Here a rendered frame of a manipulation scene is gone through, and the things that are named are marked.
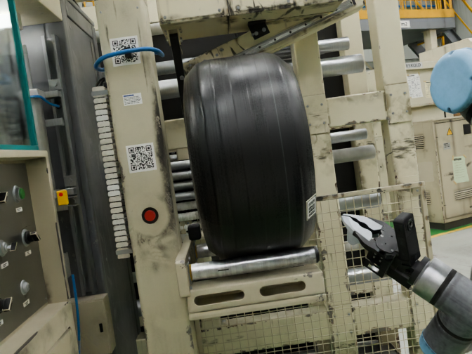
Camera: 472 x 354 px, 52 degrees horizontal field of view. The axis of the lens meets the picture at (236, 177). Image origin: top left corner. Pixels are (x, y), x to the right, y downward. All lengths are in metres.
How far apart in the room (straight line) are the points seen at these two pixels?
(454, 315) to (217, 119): 0.67
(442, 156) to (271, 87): 4.80
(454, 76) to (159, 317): 0.96
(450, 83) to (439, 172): 4.90
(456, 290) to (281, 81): 0.61
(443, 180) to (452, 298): 4.83
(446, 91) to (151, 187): 0.78
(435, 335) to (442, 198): 4.76
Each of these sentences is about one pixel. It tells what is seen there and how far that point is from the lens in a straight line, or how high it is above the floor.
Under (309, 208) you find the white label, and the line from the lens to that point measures 1.22.
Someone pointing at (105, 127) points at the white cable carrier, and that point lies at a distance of 1.39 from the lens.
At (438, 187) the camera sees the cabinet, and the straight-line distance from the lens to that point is 5.90.
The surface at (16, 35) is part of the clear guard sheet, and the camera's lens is 1.31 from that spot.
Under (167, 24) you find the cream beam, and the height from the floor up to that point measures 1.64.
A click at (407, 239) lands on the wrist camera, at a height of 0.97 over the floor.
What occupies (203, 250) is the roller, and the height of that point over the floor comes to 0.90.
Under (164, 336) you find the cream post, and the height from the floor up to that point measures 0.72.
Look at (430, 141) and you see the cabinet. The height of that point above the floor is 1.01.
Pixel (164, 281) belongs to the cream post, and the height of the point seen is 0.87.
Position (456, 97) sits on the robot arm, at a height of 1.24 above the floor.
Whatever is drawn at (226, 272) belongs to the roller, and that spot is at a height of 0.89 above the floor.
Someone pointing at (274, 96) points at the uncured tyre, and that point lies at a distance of 1.18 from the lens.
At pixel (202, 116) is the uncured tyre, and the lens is 1.17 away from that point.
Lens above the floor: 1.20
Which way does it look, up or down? 3 degrees down
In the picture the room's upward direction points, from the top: 8 degrees counter-clockwise
